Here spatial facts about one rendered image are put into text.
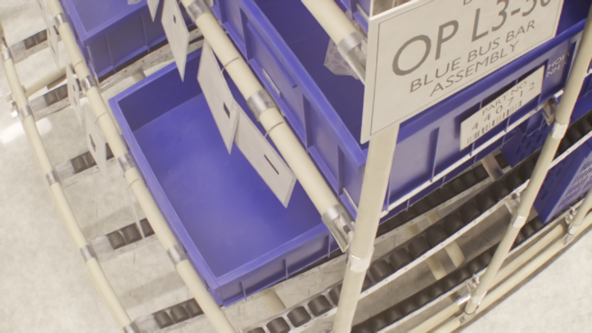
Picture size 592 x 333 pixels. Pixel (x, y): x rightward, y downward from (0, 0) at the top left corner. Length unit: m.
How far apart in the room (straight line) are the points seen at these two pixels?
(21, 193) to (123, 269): 0.37
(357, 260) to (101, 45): 0.68
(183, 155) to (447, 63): 0.86
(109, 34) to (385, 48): 0.96
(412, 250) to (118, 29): 0.62
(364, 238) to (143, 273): 1.26
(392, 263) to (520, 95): 0.48
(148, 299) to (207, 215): 0.77
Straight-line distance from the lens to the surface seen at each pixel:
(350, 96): 1.44
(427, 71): 0.98
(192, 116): 1.81
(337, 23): 1.05
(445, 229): 1.76
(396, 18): 0.87
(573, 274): 2.60
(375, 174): 1.14
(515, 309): 2.51
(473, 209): 1.75
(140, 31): 1.84
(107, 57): 1.85
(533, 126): 1.83
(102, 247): 2.06
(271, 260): 1.57
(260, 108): 1.45
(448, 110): 1.22
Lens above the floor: 2.31
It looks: 63 degrees down
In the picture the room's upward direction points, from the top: 1 degrees clockwise
